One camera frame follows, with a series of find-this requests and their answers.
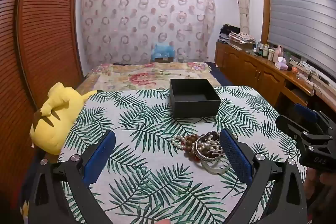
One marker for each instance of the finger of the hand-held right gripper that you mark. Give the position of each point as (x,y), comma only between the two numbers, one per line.
(305,111)
(288,123)

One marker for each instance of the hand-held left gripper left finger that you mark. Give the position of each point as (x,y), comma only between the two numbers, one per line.
(101,155)

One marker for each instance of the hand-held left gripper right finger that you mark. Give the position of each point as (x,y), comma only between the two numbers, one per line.
(236,158)

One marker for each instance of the pale green jade bangle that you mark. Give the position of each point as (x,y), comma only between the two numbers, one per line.
(215,172)

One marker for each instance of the black square box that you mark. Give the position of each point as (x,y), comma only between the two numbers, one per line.
(194,108)

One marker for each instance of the person's right hand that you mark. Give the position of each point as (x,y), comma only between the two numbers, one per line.
(313,183)

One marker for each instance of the small orange ornament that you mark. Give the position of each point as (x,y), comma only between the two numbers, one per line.
(294,69)

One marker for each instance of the white power strip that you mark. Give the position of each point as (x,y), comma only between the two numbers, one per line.
(304,65)

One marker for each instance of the pink tissue box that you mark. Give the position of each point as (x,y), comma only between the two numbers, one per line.
(281,64)

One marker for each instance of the yellow plush toy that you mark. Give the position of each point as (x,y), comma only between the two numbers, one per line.
(57,119)

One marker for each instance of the green leaf print tablecloth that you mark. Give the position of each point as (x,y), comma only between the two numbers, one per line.
(147,121)

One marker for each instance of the wooden cabinet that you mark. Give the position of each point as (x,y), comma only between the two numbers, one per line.
(252,66)

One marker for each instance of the row of cosmetic bottles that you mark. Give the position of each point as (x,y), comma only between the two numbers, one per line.
(266,52)

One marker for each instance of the dark blue bed sheet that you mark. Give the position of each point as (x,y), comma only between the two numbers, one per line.
(220,74)

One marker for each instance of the floral blanket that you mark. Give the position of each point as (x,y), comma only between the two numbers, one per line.
(136,77)

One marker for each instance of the grey window blind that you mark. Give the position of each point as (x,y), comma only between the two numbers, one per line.
(302,16)

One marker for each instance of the stack of patterned cloths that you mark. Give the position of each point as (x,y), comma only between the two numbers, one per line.
(241,39)

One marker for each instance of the stack of dark folded clothes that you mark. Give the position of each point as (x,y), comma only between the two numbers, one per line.
(228,31)

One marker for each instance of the brown cardboard box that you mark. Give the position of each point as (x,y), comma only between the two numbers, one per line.
(162,59)

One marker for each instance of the blue plush toy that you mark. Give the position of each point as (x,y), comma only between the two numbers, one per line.
(161,49)

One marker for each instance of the wooden louvered wardrobe door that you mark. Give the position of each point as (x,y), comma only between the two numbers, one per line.
(44,29)

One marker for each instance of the wooden window frame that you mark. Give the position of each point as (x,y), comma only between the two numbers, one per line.
(265,3)

